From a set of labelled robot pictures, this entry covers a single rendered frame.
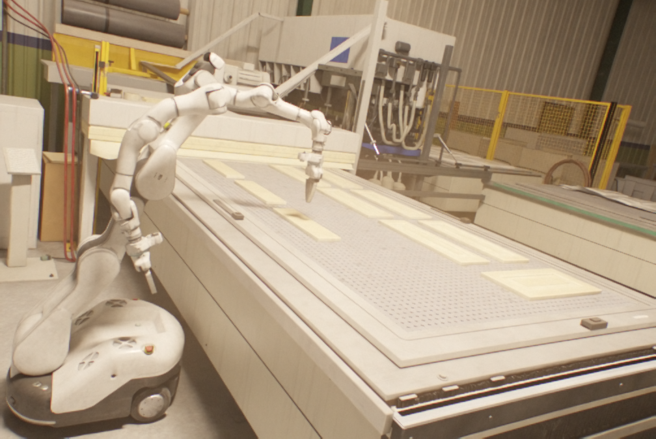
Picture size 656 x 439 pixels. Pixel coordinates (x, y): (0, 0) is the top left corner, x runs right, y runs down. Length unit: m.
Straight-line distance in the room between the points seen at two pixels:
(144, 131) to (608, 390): 1.82
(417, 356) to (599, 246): 4.33
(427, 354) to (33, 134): 3.41
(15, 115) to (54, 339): 2.17
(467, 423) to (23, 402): 1.73
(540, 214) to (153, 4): 5.40
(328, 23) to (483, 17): 5.58
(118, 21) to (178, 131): 5.25
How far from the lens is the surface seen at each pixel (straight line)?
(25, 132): 4.34
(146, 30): 7.60
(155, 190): 2.33
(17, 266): 4.21
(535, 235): 6.12
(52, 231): 4.70
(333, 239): 2.43
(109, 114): 4.00
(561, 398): 1.83
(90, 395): 2.48
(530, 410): 1.73
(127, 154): 2.12
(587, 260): 5.81
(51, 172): 4.57
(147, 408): 2.58
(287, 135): 4.44
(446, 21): 11.10
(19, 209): 4.08
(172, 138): 2.34
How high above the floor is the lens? 1.56
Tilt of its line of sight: 13 degrees down
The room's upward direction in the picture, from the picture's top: 10 degrees clockwise
